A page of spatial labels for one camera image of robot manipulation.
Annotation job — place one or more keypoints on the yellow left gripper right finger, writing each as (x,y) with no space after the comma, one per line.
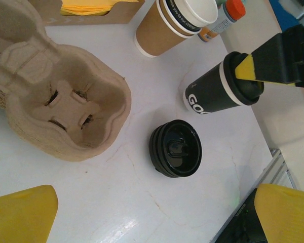
(288,217)

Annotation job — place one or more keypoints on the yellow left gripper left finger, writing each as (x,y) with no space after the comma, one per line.
(20,215)

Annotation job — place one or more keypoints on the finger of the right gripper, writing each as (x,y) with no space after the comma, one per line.
(268,60)

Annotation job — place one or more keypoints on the black lidded coffee cup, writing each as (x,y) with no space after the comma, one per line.
(210,93)

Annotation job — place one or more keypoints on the orange capped bottle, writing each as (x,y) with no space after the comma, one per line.
(223,20)

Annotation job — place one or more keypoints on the brown paper cup stack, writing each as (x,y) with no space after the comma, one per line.
(157,33)

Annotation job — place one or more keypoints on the black cup lid stack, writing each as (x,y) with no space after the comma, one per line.
(177,149)

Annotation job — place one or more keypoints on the pulp cup carrier stack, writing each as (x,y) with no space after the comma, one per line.
(66,76)

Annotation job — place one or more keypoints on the cardboard napkin tray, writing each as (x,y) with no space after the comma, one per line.
(91,20)

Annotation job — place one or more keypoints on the yellow napkin stack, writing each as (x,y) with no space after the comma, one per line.
(86,7)

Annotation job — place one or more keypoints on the aluminium side rail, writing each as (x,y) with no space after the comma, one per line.
(281,167)

